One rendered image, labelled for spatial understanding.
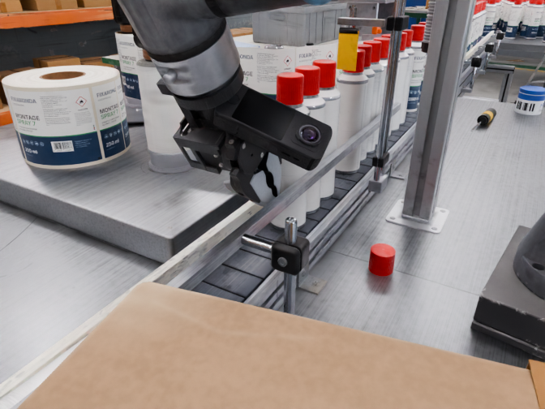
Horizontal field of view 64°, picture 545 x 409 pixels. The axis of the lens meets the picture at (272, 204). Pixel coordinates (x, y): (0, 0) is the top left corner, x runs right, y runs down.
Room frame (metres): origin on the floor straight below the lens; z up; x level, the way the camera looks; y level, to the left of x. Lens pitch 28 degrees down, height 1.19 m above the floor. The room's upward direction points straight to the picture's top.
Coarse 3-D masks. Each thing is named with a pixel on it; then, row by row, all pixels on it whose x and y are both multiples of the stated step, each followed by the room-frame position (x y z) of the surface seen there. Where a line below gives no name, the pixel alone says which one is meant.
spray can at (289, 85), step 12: (288, 72) 0.55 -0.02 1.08; (288, 84) 0.52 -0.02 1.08; (300, 84) 0.53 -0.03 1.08; (288, 96) 0.52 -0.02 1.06; (300, 96) 0.53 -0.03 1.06; (300, 108) 0.52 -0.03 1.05; (288, 168) 0.51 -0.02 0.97; (300, 168) 0.52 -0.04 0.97; (288, 180) 0.51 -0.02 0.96; (300, 204) 0.52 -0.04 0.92; (288, 216) 0.51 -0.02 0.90; (300, 216) 0.52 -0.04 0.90; (276, 228) 0.52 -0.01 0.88; (300, 228) 0.52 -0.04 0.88
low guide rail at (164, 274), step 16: (240, 208) 0.51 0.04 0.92; (256, 208) 0.53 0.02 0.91; (224, 224) 0.47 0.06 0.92; (240, 224) 0.50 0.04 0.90; (208, 240) 0.44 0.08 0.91; (176, 256) 0.40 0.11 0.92; (192, 256) 0.41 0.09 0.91; (160, 272) 0.37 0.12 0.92; (176, 272) 0.39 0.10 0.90; (112, 304) 0.32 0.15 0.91; (96, 320) 0.30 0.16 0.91; (80, 336) 0.28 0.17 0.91; (48, 352) 0.26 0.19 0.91; (32, 368) 0.25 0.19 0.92; (0, 384) 0.23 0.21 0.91; (16, 384) 0.23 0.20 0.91
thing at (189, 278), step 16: (368, 128) 0.71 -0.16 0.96; (352, 144) 0.64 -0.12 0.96; (336, 160) 0.58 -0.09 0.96; (304, 176) 0.51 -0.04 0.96; (320, 176) 0.54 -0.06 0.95; (288, 192) 0.47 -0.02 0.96; (272, 208) 0.43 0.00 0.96; (256, 224) 0.40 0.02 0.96; (224, 240) 0.36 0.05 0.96; (240, 240) 0.37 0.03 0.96; (208, 256) 0.33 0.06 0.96; (224, 256) 0.34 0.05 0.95; (192, 272) 0.31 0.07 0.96; (208, 272) 0.32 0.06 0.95; (192, 288) 0.30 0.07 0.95
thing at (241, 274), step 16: (416, 112) 1.09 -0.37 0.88; (400, 128) 0.96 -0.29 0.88; (368, 160) 0.77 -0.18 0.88; (336, 176) 0.70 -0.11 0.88; (352, 176) 0.70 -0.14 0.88; (336, 192) 0.63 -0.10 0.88; (320, 208) 0.58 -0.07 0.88; (272, 240) 0.49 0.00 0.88; (240, 256) 0.45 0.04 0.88; (256, 256) 0.45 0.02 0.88; (224, 272) 0.42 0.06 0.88; (240, 272) 0.42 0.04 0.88; (256, 272) 0.42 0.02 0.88; (208, 288) 0.39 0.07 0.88; (224, 288) 0.39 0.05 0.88; (240, 288) 0.39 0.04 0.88; (256, 288) 0.40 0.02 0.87
